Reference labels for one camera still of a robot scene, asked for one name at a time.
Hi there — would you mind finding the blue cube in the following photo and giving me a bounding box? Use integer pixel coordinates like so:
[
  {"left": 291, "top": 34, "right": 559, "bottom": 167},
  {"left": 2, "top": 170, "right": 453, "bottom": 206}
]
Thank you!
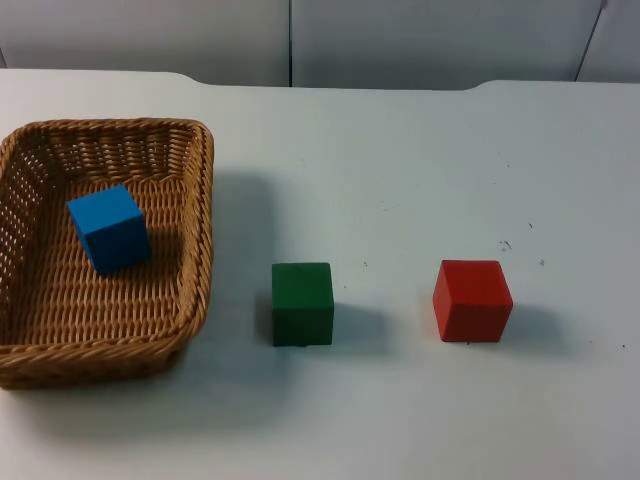
[{"left": 66, "top": 183, "right": 153, "bottom": 278}]

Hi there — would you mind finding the red cube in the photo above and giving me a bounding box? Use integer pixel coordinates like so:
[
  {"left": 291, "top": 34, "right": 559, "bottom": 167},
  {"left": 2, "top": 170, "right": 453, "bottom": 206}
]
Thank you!
[{"left": 432, "top": 258, "right": 515, "bottom": 345}]

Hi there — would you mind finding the green cube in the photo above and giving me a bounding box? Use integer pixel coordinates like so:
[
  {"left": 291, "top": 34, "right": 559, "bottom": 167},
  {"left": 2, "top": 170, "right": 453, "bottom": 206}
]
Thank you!
[{"left": 270, "top": 261, "right": 335, "bottom": 349}]

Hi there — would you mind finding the pale brown wicker basket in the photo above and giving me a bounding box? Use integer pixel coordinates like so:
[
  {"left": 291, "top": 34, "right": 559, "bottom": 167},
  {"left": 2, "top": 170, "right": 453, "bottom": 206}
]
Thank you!
[{"left": 0, "top": 117, "right": 217, "bottom": 392}]

